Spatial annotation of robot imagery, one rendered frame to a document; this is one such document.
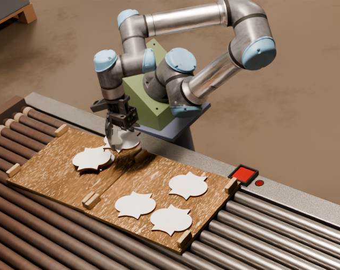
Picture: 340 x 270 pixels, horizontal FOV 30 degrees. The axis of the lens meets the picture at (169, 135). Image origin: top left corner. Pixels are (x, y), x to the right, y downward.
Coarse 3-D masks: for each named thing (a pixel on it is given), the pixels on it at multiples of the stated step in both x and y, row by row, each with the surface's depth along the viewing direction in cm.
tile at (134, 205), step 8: (120, 200) 216; (128, 200) 216; (136, 200) 215; (144, 200) 214; (152, 200) 213; (120, 208) 213; (128, 208) 212; (136, 208) 212; (144, 208) 211; (152, 208) 210; (120, 216) 211; (128, 216) 210; (136, 216) 208
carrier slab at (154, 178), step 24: (144, 168) 229; (168, 168) 227; (192, 168) 224; (120, 192) 221; (144, 192) 219; (168, 192) 216; (216, 192) 212; (96, 216) 214; (144, 216) 209; (192, 216) 205; (168, 240) 198; (192, 240) 197
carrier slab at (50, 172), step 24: (48, 144) 253; (72, 144) 250; (96, 144) 247; (24, 168) 243; (48, 168) 241; (72, 168) 238; (120, 168) 232; (48, 192) 229; (72, 192) 226; (96, 192) 224
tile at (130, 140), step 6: (120, 132) 228; (126, 132) 228; (132, 132) 227; (138, 132) 226; (126, 138) 225; (132, 138) 224; (138, 138) 223; (108, 144) 224; (126, 144) 222; (132, 144) 221; (138, 144) 221; (120, 150) 220; (126, 150) 220
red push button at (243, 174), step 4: (240, 168) 220; (244, 168) 220; (236, 172) 219; (240, 172) 218; (244, 172) 218; (248, 172) 218; (252, 172) 217; (232, 176) 218; (236, 176) 217; (240, 176) 217; (244, 176) 216; (248, 176) 216; (244, 180) 215
